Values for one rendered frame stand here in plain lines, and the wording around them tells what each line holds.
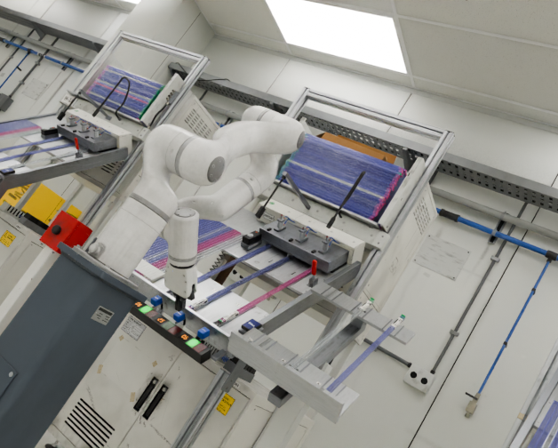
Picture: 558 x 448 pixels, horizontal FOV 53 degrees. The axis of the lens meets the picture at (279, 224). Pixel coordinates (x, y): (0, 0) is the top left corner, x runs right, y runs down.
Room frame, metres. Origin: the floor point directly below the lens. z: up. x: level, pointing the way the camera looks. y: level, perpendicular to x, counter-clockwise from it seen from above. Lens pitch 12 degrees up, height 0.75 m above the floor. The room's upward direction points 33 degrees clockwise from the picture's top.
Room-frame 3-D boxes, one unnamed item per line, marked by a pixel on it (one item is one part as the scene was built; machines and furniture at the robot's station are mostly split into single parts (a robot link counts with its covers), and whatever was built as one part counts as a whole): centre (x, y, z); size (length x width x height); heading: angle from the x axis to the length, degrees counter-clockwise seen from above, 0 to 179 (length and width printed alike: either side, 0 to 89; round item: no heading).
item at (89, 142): (3.05, 1.17, 0.66); 1.01 x 0.73 x 1.31; 147
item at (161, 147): (1.47, 0.33, 1.00); 0.19 x 0.12 x 0.24; 63
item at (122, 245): (1.46, 0.30, 0.79); 0.19 x 0.19 x 0.18
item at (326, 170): (2.29, -0.12, 1.52); 0.51 x 0.13 x 0.27; 57
